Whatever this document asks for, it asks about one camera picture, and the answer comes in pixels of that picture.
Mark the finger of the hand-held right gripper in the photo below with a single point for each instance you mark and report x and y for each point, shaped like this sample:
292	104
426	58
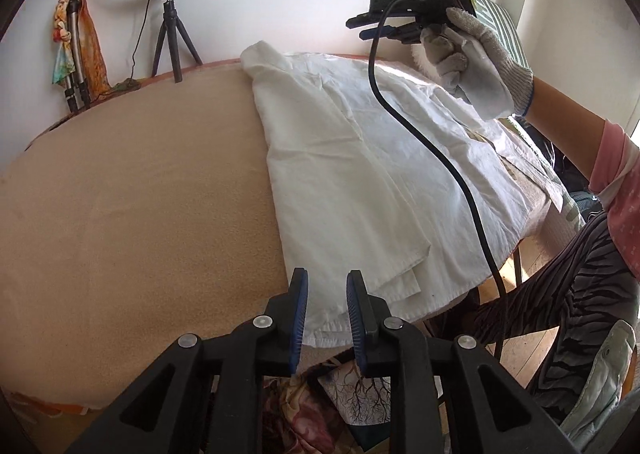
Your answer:
362	20
395	35

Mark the person's right hand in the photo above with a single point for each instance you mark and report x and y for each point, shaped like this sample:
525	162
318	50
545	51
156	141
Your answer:
480	69

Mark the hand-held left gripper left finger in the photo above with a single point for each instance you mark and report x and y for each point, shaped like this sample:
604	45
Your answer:
300	319

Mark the orange floral sheet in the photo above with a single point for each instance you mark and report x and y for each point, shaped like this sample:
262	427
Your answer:
45	404

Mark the folded tripod with colourful cloth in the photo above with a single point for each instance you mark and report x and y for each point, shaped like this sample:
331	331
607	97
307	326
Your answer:
95	49

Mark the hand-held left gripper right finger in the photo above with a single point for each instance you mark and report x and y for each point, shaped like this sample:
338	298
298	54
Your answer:
355	319

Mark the white shirt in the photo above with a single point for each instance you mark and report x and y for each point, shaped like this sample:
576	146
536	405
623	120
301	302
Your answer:
360	174

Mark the beige blanket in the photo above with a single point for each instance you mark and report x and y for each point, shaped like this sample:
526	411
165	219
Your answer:
140	214

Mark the silver tripod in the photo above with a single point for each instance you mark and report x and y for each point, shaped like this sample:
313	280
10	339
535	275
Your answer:
77	59

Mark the pale green cloth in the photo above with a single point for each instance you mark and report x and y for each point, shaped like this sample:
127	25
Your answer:
600	384

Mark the floral printed cloth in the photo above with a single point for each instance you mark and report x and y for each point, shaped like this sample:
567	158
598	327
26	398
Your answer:
310	409

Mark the person's leg in striped trousers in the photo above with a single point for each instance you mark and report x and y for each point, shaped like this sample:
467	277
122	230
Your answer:
585	294

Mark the green striped cushion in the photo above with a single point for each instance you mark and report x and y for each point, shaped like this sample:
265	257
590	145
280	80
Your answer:
492	19

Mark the black tripod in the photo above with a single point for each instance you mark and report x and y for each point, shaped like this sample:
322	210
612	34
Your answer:
171	34

